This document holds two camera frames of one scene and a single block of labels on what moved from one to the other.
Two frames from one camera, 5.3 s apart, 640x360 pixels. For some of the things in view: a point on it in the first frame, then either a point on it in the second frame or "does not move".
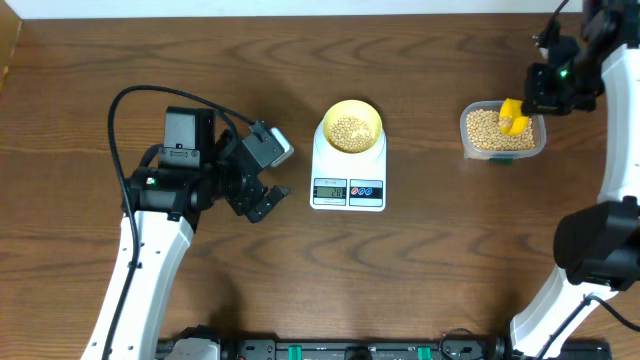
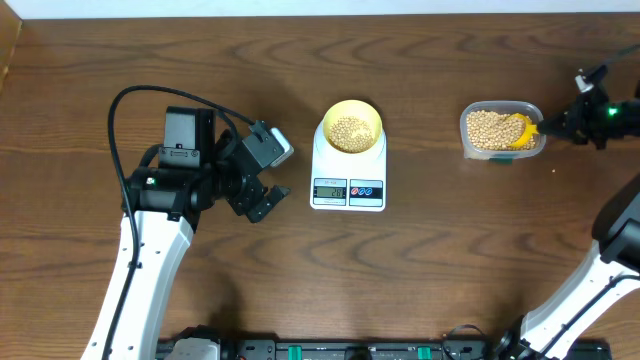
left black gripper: (244, 200) does not move
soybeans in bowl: (350, 135) does not move
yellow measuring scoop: (512, 108) to (530, 129)
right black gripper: (538, 102) to (575, 121)
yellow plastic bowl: (352, 126) does not move
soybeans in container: (483, 131) does not move
